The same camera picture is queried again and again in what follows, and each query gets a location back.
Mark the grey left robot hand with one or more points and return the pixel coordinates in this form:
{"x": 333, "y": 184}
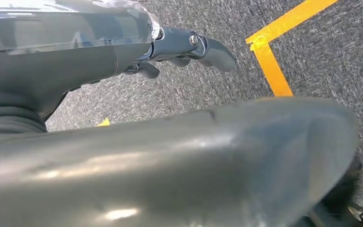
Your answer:
{"x": 59, "y": 53}

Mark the yellow floor tape square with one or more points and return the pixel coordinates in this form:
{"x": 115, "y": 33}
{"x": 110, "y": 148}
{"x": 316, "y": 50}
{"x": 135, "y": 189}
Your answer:
{"x": 272, "y": 72}
{"x": 103, "y": 122}

